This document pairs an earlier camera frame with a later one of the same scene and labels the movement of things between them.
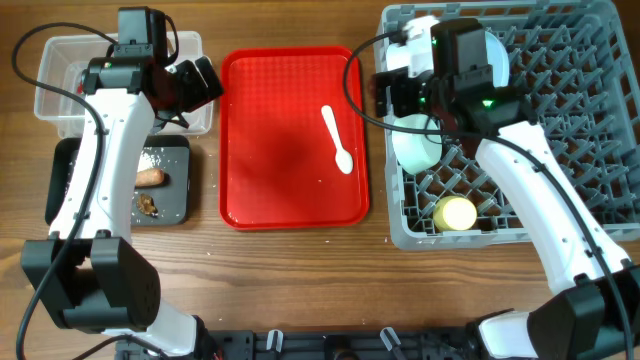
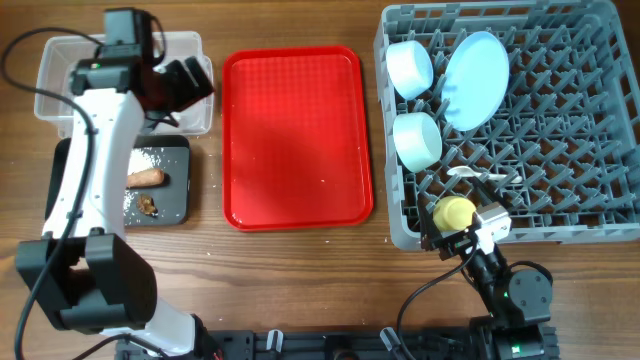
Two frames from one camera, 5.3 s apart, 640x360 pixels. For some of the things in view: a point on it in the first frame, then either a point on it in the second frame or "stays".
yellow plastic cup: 454,213 stays
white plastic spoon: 343,159 to 465,171
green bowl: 417,151 stays
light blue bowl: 405,56 stays
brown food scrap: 147,205 stays
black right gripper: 399,82 to 430,233
